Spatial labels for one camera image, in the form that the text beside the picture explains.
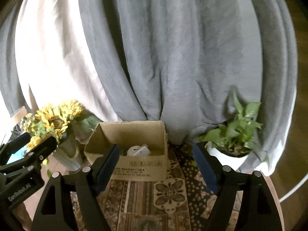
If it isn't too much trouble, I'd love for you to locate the white round creature toy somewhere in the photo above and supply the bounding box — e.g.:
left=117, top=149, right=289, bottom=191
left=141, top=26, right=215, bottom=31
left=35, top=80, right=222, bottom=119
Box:
left=126, top=146, right=141, bottom=156

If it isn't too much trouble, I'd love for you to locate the white remote control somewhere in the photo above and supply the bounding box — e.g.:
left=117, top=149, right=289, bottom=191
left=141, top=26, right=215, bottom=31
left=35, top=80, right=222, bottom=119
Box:
left=133, top=145, right=150, bottom=157

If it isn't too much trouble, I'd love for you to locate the green ribbed vase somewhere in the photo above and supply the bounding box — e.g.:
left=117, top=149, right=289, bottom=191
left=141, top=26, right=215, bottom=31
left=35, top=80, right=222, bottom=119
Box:
left=52, top=133, right=83, bottom=171

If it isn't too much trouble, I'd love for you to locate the sunflower bouquet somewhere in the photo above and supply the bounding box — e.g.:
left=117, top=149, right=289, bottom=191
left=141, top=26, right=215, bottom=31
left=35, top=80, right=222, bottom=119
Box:
left=20, top=100, right=103, bottom=152

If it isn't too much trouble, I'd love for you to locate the white plant pot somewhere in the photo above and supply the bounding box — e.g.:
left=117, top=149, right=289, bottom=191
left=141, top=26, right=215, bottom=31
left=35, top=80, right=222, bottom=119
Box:
left=205, top=142, right=249, bottom=171

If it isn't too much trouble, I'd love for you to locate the white floor lamp pole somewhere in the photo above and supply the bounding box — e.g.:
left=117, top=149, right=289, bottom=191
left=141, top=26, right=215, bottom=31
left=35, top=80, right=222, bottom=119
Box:
left=279, top=180, right=302, bottom=203

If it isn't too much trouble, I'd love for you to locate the brown cardboard box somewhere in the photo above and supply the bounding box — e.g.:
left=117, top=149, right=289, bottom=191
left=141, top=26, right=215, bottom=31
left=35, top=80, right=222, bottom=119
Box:
left=84, top=121, right=169, bottom=182

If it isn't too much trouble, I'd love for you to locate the patterned oriental rug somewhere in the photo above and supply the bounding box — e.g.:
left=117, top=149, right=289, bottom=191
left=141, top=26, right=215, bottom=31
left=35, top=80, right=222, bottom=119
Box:
left=97, top=144, right=217, bottom=230

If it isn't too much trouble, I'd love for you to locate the green potted plant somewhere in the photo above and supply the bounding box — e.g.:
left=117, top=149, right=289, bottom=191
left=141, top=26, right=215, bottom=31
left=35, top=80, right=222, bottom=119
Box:
left=198, top=93, right=263, bottom=158

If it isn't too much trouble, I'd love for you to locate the beige curtain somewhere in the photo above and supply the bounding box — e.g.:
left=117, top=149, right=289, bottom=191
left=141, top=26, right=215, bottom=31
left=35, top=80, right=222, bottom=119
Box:
left=15, top=0, right=119, bottom=121

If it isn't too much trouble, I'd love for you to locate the grey curtain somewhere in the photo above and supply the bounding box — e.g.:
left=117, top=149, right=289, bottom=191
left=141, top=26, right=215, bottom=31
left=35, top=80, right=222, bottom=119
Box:
left=1, top=0, right=297, bottom=176

